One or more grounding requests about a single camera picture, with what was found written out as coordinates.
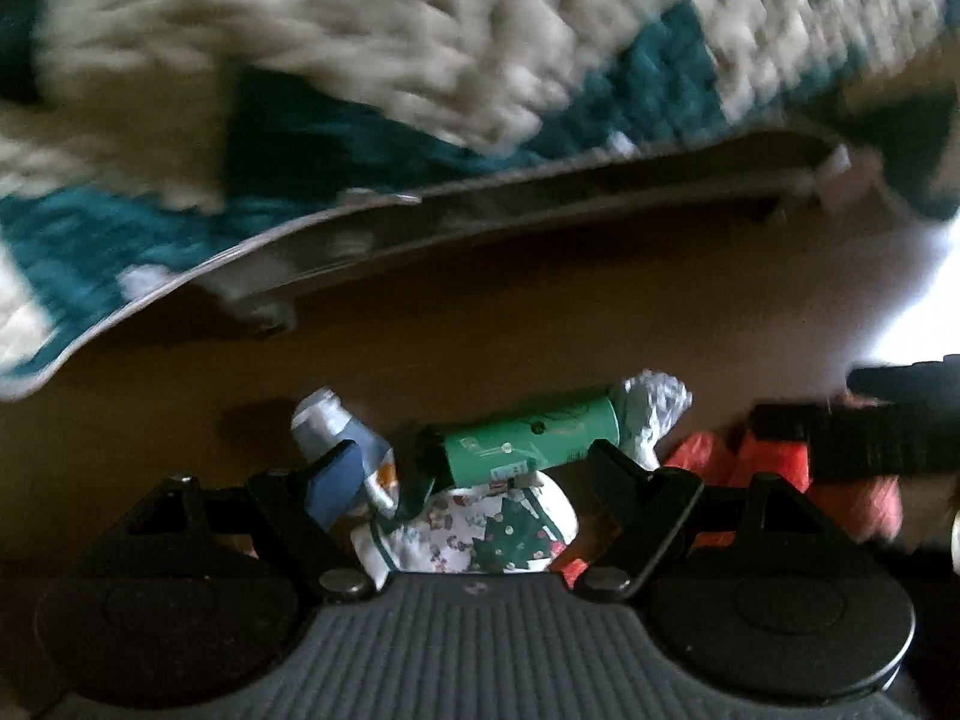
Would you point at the green cardboard roll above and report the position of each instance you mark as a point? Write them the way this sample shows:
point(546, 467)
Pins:
point(525, 439)

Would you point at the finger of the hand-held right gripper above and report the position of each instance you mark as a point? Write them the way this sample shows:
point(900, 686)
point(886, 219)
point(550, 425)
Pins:
point(862, 441)
point(907, 382)

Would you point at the holiday print paper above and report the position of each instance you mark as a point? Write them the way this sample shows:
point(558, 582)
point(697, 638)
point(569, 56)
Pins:
point(480, 532)

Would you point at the crumpled silver foil wrapper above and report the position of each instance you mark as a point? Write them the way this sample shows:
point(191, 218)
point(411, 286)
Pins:
point(652, 412)

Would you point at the blue and white crumpled wrapper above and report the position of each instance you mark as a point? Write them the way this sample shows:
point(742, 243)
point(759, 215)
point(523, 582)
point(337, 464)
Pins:
point(337, 424)

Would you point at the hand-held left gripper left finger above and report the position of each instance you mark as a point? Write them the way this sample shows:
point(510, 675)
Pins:
point(334, 481)

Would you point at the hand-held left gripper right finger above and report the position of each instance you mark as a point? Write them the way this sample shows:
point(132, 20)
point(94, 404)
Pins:
point(616, 474)

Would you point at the red plastic wrapper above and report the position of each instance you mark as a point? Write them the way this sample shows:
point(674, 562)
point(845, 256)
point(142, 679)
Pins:
point(697, 457)

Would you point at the teal and cream knitted blanket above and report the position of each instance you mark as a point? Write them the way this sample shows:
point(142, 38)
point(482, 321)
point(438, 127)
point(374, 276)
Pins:
point(420, 67)

